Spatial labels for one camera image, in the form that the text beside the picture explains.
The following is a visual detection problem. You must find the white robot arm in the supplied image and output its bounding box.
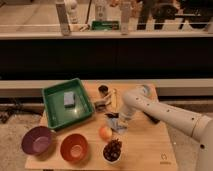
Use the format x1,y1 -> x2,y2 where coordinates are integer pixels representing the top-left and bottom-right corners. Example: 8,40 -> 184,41
120,87 -> 213,171

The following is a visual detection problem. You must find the white bowl of grapes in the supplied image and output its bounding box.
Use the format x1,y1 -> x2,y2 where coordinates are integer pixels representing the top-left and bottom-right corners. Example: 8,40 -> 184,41
103,139 -> 122,163

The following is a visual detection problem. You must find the orange bowl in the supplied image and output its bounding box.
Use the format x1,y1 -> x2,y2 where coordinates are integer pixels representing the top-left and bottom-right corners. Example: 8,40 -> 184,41
60,133 -> 88,163

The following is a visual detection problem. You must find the purple bowl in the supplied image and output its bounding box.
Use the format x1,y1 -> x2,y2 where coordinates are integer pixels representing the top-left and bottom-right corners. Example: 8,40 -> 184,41
21,126 -> 54,156

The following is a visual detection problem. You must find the small dark cup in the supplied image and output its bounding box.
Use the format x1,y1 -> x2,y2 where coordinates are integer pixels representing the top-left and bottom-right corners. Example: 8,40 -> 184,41
98,85 -> 108,96

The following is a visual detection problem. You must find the wooden spatula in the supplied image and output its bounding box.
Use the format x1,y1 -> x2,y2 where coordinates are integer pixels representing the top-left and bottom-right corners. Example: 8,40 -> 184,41
111,89 -> 117,109

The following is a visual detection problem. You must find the small metal toy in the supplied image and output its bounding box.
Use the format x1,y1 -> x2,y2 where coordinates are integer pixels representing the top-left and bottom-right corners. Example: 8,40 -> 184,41
94,99 -> 111,112

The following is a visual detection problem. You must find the blue sponge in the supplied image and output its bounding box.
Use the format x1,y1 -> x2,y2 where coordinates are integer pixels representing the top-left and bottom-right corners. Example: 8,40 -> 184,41
64,91 -> 75,107

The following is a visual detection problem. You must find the blue cup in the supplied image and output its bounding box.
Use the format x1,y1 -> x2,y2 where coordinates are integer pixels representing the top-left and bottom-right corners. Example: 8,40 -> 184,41
142,85 -> 150,94

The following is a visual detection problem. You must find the green plastic tray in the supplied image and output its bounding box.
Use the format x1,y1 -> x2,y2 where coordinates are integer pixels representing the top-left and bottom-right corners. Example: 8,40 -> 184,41
42,78 -> 94,130

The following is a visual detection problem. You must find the orange fruit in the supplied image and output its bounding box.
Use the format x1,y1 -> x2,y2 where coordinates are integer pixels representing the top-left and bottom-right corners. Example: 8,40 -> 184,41
99,126 -> 113,141

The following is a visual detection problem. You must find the green crate in background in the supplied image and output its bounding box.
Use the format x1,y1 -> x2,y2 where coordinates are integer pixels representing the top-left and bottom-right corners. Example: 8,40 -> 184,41
91,21 -> 119,30

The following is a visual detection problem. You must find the black handled knife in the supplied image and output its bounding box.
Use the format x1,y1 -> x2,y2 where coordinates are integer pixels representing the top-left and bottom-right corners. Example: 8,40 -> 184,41
105,113 -> 119,118

